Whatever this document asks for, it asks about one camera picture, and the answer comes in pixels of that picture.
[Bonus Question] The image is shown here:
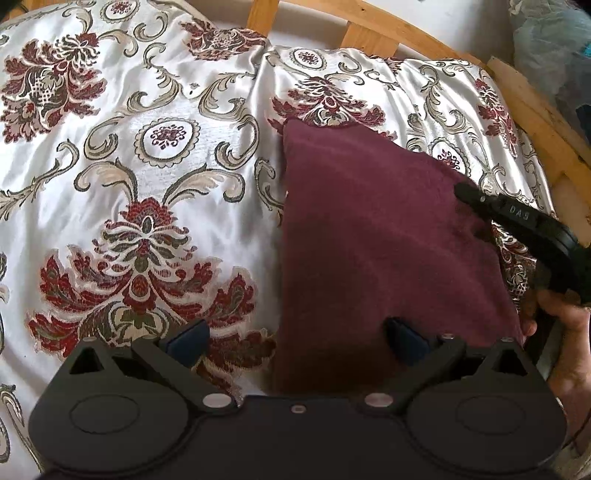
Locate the maroon sweater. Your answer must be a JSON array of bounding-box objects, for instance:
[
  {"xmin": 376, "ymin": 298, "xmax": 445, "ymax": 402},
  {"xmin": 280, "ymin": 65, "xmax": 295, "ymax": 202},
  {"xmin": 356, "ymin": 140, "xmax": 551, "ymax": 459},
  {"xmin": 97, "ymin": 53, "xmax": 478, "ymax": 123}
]
[{"xmin": 269, "ymin": 117, "xmax": 528, "ymax": 398}]

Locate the pale blue bag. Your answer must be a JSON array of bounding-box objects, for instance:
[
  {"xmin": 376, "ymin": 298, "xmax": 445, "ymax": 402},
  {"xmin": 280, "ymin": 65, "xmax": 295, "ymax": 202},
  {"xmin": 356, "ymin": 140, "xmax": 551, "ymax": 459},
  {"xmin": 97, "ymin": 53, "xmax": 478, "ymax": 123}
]
[{"xmin": 507, "ymin": 0, "xmax": 591, "ymax": 109}]

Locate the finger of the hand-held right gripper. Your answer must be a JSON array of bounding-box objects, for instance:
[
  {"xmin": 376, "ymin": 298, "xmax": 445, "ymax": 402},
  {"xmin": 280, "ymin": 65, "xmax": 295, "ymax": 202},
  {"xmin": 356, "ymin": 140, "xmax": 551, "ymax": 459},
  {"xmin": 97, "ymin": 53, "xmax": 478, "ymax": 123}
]
[{"xmin": 452, "ymin": 182, "xmax": 557, "ymax": 234}]

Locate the person's right hand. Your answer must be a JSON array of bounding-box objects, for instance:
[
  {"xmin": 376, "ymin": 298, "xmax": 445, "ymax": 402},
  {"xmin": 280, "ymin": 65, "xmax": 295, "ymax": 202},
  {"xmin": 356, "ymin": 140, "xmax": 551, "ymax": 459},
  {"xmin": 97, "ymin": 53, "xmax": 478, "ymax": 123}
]
[{"xmin": 519, "ymin": 291, "xmax": 591, "ymax": 462}]

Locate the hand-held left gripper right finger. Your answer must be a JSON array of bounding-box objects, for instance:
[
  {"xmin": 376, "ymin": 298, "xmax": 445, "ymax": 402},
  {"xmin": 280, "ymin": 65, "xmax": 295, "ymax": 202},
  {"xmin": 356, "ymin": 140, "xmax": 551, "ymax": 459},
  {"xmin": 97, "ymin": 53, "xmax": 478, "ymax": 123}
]
[{"xmin": 355, "ymin": 316, "xmax": 532, "ymax": 414}]

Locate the wooden bed frame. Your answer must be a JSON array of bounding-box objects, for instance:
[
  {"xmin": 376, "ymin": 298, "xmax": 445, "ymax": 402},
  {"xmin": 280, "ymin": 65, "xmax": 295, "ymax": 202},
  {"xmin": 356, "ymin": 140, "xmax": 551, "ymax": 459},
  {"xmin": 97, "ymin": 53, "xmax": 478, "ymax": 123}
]
[{"xmin": 246, "ymin": 0, "xmax": 591, "ymax": 222}]

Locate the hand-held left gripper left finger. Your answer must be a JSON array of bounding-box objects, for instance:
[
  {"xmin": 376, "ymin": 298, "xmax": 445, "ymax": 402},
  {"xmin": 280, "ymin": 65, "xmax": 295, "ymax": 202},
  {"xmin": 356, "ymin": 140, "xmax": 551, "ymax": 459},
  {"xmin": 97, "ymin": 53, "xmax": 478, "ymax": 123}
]
[{"xmin": 65, "ymin": 318, "xmax": 239, "ymax": 414}]

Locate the white floral bedspread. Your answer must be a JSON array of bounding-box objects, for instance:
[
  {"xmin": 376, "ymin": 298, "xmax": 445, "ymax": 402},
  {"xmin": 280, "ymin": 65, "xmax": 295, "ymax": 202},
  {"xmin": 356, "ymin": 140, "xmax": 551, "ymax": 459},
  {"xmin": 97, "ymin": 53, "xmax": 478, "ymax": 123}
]
[{"xmin": 0, "ymin": 0, "xmax": 561, "ymax": 480}]

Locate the light wooden board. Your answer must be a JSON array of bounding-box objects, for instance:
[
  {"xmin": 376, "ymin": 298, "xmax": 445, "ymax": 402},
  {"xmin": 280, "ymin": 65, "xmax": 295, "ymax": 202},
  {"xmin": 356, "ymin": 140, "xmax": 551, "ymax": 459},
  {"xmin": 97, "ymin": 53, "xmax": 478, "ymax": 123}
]
[{"xmin": 487, "ymin": 56, "xmax": 591, "ymax": 190}]

